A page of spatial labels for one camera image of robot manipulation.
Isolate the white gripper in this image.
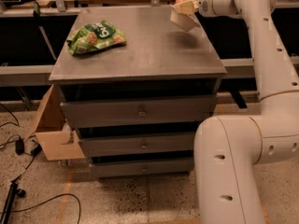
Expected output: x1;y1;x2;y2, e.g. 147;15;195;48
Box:
174;0;216;17

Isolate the middle grey drawer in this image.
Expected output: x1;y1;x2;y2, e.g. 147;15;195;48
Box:
79;132;194;157

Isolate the cardboard box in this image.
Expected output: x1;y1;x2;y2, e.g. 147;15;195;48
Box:
24;86;84;161

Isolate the black floor cable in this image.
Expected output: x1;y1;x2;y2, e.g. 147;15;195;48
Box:
0;193;82;224

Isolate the grey metal rail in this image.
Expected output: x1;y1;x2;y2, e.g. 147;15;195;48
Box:
0;56;299;88

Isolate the grey drawer cabinet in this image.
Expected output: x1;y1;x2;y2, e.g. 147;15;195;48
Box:
50;7;226;165

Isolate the green snack bag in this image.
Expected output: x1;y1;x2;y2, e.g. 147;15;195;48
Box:
66;20;127;55

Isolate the black stand leg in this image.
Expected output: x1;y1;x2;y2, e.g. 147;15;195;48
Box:
0;182;26;224

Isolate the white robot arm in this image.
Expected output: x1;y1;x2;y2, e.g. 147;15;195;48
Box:
173;0;299;224

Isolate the grey drawer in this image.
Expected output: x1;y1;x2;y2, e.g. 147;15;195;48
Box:
61;95;217;128
90;157;193;178
79;132;194;157

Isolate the black power adapter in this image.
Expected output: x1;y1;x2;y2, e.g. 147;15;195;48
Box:
15;138;24;155

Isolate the bottom grey drawer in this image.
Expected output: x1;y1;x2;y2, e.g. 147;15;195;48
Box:
90;157;193;178

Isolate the top grey drawer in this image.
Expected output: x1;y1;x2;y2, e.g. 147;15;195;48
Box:
61;95;217;128

